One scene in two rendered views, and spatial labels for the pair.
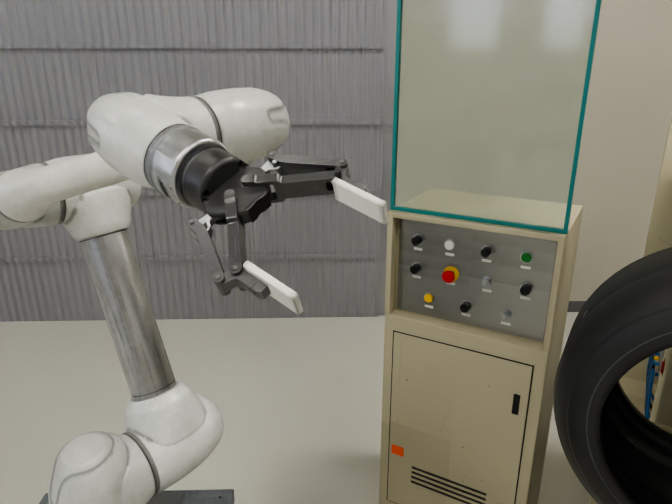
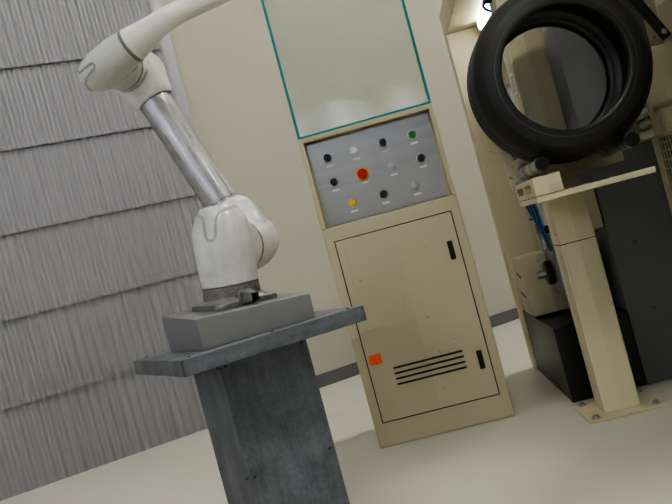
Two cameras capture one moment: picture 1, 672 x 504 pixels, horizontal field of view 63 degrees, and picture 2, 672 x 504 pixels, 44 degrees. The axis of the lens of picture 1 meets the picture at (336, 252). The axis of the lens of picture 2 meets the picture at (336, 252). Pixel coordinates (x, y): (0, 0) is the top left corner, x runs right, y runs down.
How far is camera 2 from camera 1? 1.96 m
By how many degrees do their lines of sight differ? 32
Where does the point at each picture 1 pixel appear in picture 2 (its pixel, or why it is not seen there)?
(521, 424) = (462, 265)
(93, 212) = (157, 73)
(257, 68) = (55, 163)
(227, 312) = (79, 463)
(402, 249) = (317, 172)
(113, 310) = (185, 141)
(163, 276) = not seen: outside the picture
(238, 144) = not seen: outside the picture
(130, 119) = not seen: outside the picture
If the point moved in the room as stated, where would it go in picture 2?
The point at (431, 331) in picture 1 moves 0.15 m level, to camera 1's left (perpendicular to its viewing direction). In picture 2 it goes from (365, 224) to (332, 233)
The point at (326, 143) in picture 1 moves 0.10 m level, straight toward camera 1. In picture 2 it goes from (148, 225) to (152, 223)
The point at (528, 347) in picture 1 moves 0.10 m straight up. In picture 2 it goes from (441, 198) to (434, 173)
